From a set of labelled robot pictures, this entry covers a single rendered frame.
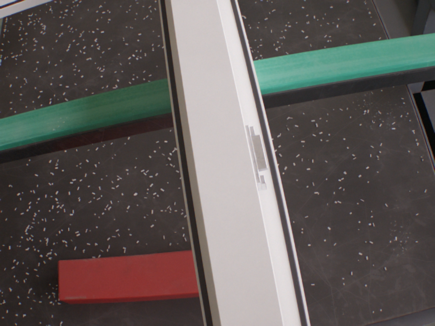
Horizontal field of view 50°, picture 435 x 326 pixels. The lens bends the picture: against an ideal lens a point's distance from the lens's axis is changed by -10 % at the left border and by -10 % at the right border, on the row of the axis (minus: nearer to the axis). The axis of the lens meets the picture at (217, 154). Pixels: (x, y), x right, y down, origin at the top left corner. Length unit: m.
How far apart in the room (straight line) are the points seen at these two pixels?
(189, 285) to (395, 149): 0.36
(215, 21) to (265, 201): 0.16
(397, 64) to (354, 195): 0.28
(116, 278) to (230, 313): 0.37
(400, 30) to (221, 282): 0.67
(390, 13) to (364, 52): 0.45
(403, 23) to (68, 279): 0.71
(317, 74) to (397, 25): 0.46
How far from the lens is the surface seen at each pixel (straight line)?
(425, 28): 0.71
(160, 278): 0.68
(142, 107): 0.50
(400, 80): 0.53
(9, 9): 0.65
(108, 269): 0.70
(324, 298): 0.70
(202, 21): 0.45
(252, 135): 0.39
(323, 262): 0.70
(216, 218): 0.36
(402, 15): 0.95
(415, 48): 0.53
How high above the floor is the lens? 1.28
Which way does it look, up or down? 65 degrees down
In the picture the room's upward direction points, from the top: 20 degrees counter-clockwise
